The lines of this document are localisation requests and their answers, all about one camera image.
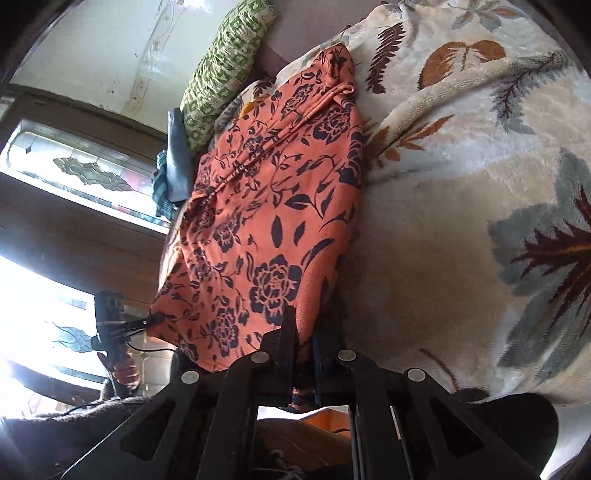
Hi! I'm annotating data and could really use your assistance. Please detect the mauve bedsheet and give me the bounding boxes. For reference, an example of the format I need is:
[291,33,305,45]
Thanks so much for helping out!
[256,9,352,79]

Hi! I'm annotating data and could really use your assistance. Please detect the green checked pillow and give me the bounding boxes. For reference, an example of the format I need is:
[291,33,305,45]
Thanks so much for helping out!
[180,0,278,153]

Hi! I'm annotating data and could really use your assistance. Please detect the person's left hand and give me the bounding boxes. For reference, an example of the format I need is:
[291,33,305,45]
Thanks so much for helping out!
[97,350,143,398]

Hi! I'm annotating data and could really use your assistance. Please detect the brown wooden window frame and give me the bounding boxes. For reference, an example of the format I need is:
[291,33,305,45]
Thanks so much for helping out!
[0,88,185,319]

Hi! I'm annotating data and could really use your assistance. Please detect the person's left forearm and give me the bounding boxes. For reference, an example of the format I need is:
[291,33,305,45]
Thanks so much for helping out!
[4,382,158,462]

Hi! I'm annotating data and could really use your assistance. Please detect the cream leaf-print blanket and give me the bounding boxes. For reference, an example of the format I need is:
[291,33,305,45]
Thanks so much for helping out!
[215,0,591,407]

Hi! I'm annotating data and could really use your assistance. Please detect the orange floral top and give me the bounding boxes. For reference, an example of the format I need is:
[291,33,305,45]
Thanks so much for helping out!
[150,44,368,414]

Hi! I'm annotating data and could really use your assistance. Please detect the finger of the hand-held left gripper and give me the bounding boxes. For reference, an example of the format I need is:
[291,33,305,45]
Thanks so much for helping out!
[124,313,165,334]

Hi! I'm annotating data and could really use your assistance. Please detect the black cable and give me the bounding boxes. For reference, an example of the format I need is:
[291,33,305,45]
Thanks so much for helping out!
[126,340,180,370]

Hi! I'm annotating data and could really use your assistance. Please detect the stained glass window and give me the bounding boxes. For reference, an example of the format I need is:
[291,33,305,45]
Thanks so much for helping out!
[0,117,171,234]
[0,256,121,384]

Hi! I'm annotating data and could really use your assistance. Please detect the teal patterned cloth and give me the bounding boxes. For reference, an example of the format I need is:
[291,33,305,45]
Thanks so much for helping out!
[152,150,174,220]

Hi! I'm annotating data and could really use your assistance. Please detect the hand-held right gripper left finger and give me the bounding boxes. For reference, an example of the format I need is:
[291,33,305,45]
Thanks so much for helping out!
[60,305,297,480]

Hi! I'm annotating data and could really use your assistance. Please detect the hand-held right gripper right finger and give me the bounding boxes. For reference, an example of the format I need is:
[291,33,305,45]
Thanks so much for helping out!
[313,331,541,480]

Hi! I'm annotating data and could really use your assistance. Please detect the blue-grey cloth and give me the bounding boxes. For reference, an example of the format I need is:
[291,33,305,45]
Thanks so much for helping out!
[166,108,195,208]

